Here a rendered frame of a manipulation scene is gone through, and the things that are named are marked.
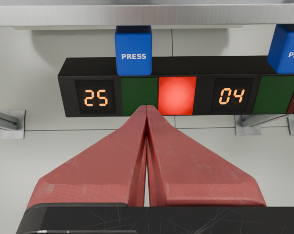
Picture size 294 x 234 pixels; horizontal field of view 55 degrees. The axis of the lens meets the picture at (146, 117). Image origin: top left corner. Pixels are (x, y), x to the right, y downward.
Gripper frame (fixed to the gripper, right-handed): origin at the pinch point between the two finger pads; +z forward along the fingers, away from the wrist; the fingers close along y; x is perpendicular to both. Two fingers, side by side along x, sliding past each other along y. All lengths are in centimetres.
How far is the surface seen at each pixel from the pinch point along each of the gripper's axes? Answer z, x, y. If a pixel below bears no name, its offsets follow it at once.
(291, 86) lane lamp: 9.9, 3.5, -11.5
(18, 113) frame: 62, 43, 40
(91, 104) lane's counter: 9.5, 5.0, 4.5
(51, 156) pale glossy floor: 53, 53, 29
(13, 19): 6.3, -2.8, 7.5
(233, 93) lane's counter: 9.8, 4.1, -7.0
